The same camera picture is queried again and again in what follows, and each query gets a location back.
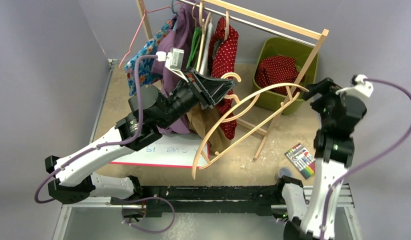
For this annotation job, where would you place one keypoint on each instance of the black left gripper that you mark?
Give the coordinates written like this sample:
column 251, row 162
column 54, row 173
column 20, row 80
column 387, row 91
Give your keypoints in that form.
column 208, row 91

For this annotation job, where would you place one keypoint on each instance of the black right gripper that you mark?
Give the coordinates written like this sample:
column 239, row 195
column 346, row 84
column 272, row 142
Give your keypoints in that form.
column 321, row 89

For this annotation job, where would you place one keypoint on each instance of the white garment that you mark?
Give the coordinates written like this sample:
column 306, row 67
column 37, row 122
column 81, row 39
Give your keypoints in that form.
column 204, row 59

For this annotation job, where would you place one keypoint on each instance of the red polka dot garment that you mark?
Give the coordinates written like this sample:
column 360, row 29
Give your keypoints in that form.
column 221, row 63

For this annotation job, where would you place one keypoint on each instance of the red polka dot skirt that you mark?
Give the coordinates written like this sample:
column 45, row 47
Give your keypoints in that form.
column 275, row 70

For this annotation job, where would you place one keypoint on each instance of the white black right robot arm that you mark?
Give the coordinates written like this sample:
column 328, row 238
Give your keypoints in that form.
column 340, row 110

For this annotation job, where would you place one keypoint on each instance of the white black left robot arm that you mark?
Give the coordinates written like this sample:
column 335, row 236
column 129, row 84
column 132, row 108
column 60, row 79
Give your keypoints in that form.
column 74, row 178

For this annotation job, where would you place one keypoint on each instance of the green plastic hanger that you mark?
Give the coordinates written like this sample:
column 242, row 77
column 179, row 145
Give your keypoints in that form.
column 194, row 50

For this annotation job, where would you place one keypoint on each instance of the tan garment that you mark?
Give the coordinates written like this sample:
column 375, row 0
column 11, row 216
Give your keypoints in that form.
column 201, row 121

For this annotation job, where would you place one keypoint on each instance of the green plastic bin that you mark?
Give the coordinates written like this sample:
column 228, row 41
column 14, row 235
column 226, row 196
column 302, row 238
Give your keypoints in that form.
column 274, row 46

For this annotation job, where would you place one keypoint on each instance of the purple garment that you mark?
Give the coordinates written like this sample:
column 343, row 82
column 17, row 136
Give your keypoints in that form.
column 178, row 43

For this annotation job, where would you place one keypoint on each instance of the blue floral garment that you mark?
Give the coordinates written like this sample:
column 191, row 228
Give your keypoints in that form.
column 146, row 76

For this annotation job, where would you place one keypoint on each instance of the marker pen pack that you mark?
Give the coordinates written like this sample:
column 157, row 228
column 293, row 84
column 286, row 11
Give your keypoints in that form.
column 302, row 159

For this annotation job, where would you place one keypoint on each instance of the pink-framed whiteboard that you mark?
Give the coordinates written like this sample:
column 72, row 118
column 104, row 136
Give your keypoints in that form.
column 171, row 150

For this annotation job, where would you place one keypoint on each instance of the wooden clothes rack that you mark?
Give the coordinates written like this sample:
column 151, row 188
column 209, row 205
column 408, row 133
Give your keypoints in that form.
column 229, row 7

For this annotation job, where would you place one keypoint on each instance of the small blue round lid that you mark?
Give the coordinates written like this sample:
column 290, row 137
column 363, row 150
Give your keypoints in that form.
column 285, row 171

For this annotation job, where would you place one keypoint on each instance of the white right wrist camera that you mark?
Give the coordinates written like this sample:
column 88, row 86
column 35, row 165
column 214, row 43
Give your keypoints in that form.
column 360, row 88

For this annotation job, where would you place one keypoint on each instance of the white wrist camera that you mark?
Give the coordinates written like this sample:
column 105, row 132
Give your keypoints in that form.
column 173, row 61
column 360, row 88

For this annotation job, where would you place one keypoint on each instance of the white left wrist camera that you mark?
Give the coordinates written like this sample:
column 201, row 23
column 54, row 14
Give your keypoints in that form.
column 173, row 61

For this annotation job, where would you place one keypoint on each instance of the pink wire hanger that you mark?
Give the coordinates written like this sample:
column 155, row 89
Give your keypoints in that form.
column 139, row 33

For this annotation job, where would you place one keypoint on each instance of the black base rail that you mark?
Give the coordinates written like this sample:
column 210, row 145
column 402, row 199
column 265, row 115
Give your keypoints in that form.
column 253, row 199

